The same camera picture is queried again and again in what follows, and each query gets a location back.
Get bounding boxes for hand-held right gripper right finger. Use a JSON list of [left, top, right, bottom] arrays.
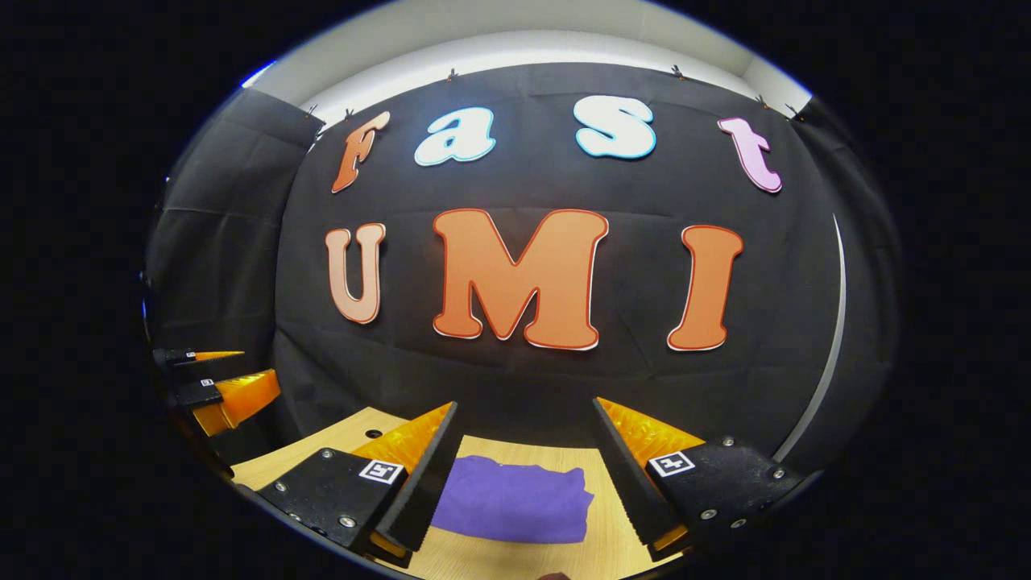
[[592, 396, 810, 563]]

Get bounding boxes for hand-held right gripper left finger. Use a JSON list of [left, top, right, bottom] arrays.
[[256, 400, 466, 569]]

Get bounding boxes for purple shirt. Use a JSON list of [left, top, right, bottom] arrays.
[[431, 455, 595, 545]]

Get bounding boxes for black backdrop cloth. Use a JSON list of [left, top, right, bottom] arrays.
[[143, 63, 901, 484]]

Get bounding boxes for white vertical pole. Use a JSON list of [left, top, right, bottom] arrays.
[[773, 213, 848, 464]]

